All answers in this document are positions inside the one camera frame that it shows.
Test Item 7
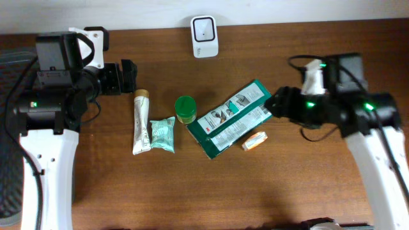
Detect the white tube brown cap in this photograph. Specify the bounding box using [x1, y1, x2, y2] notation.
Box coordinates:
[132, 89, 151, 155]

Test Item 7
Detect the orange snack packet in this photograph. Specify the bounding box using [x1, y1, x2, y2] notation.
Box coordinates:
[242, 132, 268, 151]

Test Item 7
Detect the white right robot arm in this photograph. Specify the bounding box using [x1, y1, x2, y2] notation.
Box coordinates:
[265, 53, 408, 229]

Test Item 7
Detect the green lid jar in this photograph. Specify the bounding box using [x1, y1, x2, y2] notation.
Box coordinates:
[174, 96, 197, 125]

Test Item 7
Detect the grey plastic basket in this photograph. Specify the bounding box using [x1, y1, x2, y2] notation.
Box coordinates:
[1, 47, 36, 228]

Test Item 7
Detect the green 3M wipes package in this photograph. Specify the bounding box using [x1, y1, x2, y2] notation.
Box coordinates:
[187, 80, 272, 159]

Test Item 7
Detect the mint green tissue pack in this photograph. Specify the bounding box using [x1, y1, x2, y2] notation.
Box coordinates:
[150, 117, 175, 153]

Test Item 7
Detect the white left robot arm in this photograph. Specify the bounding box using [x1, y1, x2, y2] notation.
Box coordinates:
[13, 27, 137, 229]

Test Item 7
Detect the white barcode scanner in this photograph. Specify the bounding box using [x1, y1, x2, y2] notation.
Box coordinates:
[190, 15, 219, 59]

